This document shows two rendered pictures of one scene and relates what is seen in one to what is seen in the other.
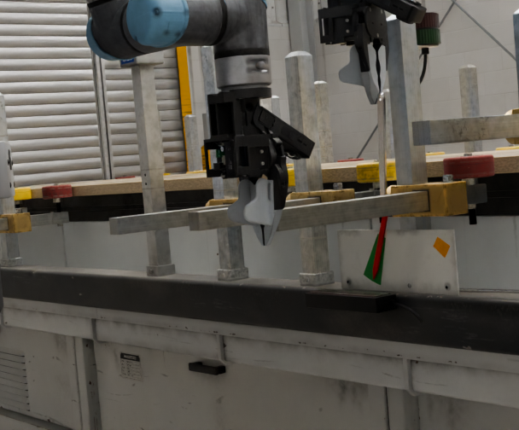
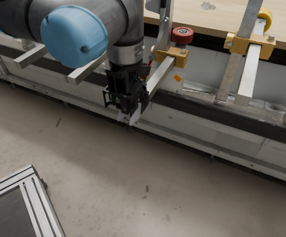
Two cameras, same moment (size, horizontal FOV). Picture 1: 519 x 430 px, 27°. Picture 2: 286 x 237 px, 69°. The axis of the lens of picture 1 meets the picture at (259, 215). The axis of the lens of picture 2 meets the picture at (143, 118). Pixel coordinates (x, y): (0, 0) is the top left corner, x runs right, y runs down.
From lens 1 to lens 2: 1.14 m
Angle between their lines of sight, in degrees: 49
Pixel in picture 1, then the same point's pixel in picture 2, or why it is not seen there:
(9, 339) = not seen: outside the picture
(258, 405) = not seen: hidden behind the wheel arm
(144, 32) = (71, 63)
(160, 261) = (28, 43)
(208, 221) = (79, 79)
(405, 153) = (165, 37)
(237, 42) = (130, 36)
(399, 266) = not seen: hidden behind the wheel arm
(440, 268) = (175, 84)
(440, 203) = (181, 63)
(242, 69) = (132, 55)
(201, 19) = (115, 36)
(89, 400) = (0, 63)
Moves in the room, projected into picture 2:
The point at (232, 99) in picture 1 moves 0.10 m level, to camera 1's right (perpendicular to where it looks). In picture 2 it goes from (125, 74) to (168, 61)
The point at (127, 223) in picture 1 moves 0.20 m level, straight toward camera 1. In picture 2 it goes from (24, 62) to (39, 91)
